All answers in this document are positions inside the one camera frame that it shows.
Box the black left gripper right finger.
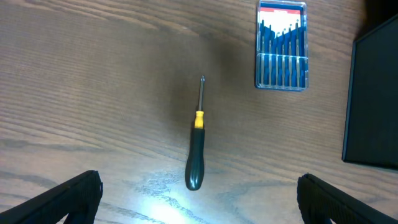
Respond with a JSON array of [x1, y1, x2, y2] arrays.
[[297, 174, 397, 224]]

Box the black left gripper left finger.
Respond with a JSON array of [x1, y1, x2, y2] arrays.
[[1, 170, 103, 224]]

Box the black open gift box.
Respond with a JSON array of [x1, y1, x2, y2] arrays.
[[342, 16, 397, 169]]

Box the black yellow screwdriver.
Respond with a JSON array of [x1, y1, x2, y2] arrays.
[[185, 75, 205, 191]]

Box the blue precision screwdriver set case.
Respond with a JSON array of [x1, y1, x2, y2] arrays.
[[254, 0, 309, 91]]

